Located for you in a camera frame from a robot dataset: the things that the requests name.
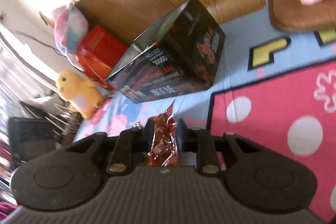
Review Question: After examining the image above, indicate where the pink and blue plush toy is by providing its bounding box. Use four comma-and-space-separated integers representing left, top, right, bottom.
54, 5, 90, 67

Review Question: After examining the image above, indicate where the dark rectangular object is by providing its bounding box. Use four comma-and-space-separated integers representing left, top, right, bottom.
8, 116, 63, 161

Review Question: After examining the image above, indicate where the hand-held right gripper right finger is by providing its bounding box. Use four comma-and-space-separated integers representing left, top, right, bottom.
177, 118, 265, 175

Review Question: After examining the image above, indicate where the yellow plush toy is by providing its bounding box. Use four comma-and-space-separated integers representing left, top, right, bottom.
56, 70, 105, 119

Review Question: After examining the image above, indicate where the red gift bag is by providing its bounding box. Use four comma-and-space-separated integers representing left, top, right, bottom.
76, 25, 129, 90

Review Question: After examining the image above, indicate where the red-brown snack packet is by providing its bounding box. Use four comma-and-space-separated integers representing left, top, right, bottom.
143, 99, 181, 167

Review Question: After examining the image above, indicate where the dark wall cable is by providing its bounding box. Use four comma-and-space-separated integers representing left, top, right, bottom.
16, 30, 62, 56

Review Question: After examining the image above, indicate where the black printed box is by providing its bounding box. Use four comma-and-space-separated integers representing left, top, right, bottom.
105, 0, 226, 104

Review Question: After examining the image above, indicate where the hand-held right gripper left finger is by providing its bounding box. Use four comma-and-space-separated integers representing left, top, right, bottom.
66, 118, 156, 175

